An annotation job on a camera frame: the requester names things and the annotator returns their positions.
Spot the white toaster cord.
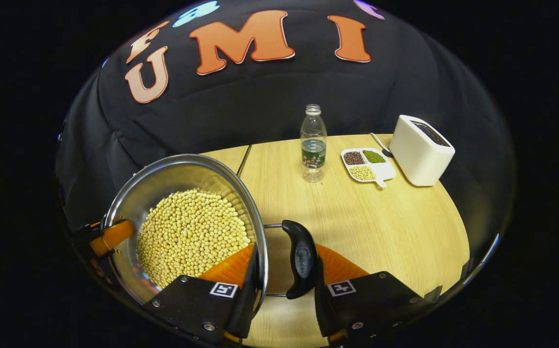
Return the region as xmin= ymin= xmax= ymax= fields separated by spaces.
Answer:
xmin=370 ymin=133 xmax=394 ymax=158

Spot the clear plastic water bottle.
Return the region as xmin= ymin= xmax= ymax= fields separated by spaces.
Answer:
xmin=300 ymin=104 xmax=328 ymax=183

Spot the white divided dish of beans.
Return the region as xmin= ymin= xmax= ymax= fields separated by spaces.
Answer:
xmin=341 ymin=148 xmax=397 ymax=189

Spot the steel pot with soybeans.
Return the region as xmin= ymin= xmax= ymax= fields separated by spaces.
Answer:
xmin=102 ymin=154 xmax=319 ymax=305

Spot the black backdrop cloth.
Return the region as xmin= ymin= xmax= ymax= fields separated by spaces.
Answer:
xmin=56 ymin=0 xmax=517 ymax=271

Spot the white toaster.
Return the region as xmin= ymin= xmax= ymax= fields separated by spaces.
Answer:
xmin=389 ymin=115 xmax=456 ymax=187

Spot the black power cable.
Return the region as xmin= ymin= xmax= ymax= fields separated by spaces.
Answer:
xmin=236 ymin=144 xmax=252 ymax=177

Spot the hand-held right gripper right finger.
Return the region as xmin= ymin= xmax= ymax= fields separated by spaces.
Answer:
xmin=313 ymin=243 xmax=443 ymax=346

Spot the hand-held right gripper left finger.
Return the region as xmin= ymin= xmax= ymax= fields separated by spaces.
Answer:
xmin=144 ymin=241 xmax=262 ymax=346

